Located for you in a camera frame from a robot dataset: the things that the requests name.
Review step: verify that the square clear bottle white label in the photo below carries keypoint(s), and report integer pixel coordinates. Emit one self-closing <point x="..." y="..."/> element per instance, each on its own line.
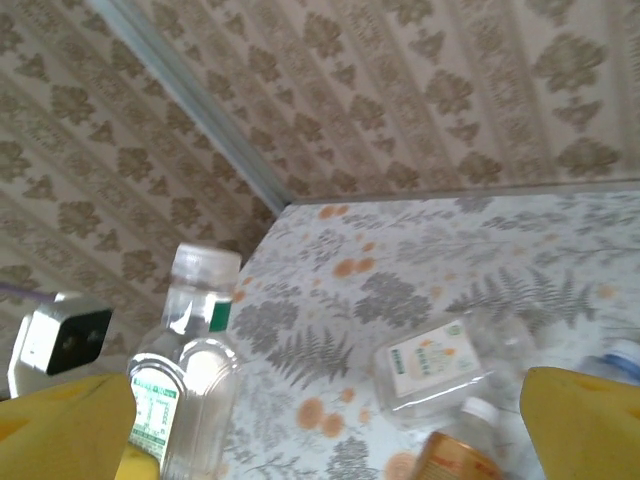
<point x="430" y="362"/>

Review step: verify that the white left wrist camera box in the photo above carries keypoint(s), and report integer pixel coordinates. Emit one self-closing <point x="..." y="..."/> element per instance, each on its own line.
<point x="60" y="345"/>

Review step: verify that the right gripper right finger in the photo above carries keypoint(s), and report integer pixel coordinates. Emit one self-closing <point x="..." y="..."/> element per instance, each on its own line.
<point x="585" y="430"/>

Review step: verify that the aluminium frame post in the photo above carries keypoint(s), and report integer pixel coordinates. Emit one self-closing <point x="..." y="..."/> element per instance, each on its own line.
<point x="192" y="100"/>

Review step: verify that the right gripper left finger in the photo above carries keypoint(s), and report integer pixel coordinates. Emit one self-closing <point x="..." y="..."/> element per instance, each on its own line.
<point x="60" y="435"/>

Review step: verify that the clear bottle green white label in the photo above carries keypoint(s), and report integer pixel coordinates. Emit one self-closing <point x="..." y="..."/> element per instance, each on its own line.
<point x="200" y="400"/>

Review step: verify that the red label tea bottle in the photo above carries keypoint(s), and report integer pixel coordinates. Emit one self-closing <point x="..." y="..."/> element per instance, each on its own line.
<point x="450" y="460"/>

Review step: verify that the pale blue water bottle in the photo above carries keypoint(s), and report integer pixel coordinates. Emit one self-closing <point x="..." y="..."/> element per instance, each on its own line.
<point x="620" y="360"/>

